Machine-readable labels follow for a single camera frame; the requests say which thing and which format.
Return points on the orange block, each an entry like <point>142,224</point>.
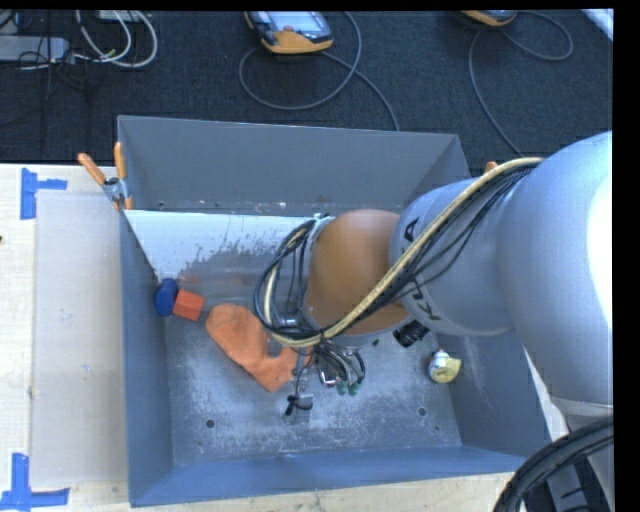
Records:
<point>188,304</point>

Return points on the orange cloth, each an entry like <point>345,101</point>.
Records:
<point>245,340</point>

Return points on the yellow and white toy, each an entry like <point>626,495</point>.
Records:
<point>444,368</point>

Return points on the blue ball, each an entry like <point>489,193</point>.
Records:
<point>165,297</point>

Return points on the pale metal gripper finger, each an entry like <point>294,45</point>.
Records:
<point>306,401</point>
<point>298,417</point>

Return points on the pale flat board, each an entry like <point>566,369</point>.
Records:
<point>75,325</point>

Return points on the grey metal bin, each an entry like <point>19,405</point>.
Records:
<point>240,410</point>

